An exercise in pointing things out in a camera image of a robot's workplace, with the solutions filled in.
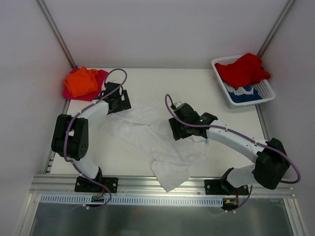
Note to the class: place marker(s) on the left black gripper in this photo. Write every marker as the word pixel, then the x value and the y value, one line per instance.
pixel 123 101

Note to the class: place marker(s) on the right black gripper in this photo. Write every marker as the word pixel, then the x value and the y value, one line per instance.
pixel 177 129

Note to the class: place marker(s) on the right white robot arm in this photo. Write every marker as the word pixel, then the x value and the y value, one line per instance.
pixel 268 166

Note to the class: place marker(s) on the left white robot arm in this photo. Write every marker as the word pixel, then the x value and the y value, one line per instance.
pixel 71 133

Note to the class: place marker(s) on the pink folded t shirt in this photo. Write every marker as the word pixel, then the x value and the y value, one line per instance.
pixel 100 79

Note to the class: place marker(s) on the orange folded t shirt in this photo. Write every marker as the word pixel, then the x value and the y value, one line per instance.
pixel 81 82

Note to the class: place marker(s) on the blue white t shirt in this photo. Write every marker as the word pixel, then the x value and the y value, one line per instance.
pixel 242 94

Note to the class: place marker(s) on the white plastic basket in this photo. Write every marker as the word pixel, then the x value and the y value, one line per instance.
pixel 263 88

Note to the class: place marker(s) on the red crumpled t shirt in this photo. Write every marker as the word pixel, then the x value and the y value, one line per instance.
pixel 246 71

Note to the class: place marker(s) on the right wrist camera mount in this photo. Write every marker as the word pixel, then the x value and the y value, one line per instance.
pixel 176 104

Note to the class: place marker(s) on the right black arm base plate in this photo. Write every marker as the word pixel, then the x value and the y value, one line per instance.
pixel 218 187

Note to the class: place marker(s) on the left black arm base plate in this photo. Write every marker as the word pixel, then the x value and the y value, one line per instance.
pixel 84 185

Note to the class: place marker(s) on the aluminium front rail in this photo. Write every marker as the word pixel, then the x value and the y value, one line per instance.
pixel 147 186

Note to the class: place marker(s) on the white slotted cable duct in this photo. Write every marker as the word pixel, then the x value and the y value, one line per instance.
pixel 132 200

